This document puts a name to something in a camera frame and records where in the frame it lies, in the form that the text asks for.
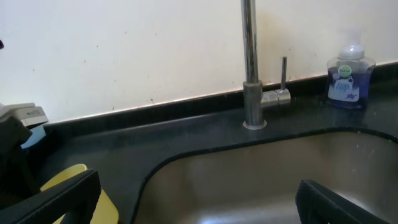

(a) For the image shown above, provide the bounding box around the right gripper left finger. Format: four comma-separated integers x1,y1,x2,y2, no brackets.
0,169,102,224

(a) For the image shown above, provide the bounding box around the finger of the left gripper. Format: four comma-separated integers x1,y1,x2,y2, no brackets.
0,151,42,208

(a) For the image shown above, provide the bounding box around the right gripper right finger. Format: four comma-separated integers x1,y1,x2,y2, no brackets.
295,179,393,224

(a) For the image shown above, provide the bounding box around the blue cup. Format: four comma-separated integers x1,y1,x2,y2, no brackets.
21,125,47,149

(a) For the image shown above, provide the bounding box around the yellow cup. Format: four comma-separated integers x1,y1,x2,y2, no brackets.
39,164,119,224

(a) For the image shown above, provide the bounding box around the steel sink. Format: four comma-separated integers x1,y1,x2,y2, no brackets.
132,127,398,224

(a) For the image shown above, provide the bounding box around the blue soap bottle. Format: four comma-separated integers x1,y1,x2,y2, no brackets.
325,28,376,110

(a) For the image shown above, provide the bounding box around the steel tap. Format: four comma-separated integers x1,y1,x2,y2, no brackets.
239,0,292,131

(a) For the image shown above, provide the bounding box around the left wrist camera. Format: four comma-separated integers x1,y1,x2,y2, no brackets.
0,102,49,129

